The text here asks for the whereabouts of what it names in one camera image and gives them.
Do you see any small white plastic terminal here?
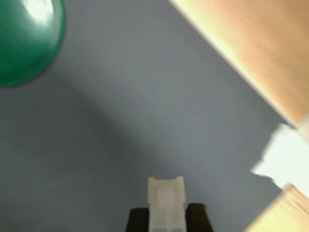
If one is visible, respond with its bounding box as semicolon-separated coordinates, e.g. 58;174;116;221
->
147;176;188;232

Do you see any round green lid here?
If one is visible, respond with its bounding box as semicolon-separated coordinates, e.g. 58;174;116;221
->
0;0;67;87

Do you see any white tape piece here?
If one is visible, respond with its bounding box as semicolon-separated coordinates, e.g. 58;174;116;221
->
250;122;309;193

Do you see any dark grey mat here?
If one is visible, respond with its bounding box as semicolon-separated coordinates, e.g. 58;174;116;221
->
0;0;300;232

